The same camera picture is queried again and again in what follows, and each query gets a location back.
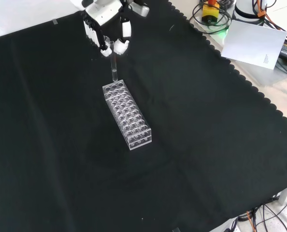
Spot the black coiled cable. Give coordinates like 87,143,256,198
191,0,232,34

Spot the yellow stop button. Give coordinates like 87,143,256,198
202,0,220,25

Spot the black floor cable bundle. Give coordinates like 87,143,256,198
230,195,287,232

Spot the orange cable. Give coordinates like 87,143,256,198
251,0,287,32

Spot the clear plastic test tube rack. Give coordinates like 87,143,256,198
102,79,152,151

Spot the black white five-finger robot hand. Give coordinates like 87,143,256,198
71,0,150,58

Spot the black scalloped bench cloth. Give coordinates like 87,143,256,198
0,0,287,232

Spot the clear glass test tube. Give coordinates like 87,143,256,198
110,41,118,82

